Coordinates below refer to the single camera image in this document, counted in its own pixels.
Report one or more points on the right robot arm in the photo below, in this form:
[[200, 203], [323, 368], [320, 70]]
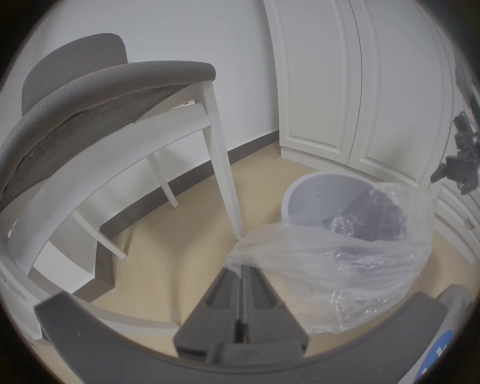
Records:
[[463, 125]]

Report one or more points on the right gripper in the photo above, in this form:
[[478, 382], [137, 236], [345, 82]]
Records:
[[461, 168]]

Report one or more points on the grey and white chair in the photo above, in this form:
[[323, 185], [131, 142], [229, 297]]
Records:
[[112, 86]]

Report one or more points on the white wardrobe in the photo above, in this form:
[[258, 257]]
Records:
[[337, 93]]

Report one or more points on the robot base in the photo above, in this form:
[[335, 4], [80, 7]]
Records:
[[450, 322]]

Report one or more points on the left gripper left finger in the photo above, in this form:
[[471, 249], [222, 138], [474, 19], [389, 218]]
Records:
[[195, 332]]

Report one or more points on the white trash bin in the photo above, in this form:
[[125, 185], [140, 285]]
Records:
[[318, 191]]

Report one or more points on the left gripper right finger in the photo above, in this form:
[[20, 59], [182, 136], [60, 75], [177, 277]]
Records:
[[281, 330]]

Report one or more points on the clear plastic bag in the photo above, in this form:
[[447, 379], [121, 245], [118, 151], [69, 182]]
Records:
[[337, 243]]

